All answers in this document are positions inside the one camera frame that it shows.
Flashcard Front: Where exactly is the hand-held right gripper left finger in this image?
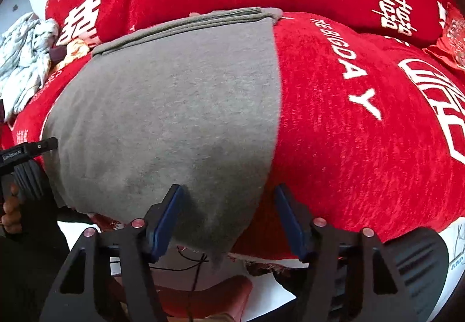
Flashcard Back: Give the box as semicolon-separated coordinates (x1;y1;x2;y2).
39;184;186;322

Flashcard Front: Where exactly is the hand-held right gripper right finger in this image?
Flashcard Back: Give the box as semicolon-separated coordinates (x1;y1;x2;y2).
274;184;418;322

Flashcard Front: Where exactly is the grey knit sweater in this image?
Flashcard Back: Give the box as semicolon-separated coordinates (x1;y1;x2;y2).
41;6;285;273

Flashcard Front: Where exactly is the person's left hand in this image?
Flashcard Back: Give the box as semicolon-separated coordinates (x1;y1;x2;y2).
0;184;23;235

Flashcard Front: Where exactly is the red plastic stool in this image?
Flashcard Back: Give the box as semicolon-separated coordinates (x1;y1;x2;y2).
109;275;255;322

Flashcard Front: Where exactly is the red printed sofa blanket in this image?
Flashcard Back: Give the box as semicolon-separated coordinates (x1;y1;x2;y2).
7;0;465;261

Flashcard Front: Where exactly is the pale floral cloth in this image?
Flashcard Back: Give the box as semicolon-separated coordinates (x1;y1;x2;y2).
0;12;60;115

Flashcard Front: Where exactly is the yellow crumpled cloth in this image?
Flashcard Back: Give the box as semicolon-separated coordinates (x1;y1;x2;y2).
60;39;91;64

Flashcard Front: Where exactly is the black ribbed plastic object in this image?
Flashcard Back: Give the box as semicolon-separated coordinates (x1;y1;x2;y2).
374;227;451;322

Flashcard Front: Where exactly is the white printed paper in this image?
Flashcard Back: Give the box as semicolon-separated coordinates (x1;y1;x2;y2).
436;220;465;272

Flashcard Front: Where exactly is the red embroidered pillow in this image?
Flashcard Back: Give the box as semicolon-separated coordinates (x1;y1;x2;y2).
423;2;465;70

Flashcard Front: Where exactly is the black cable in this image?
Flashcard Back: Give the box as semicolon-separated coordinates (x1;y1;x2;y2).
149;247;209;319

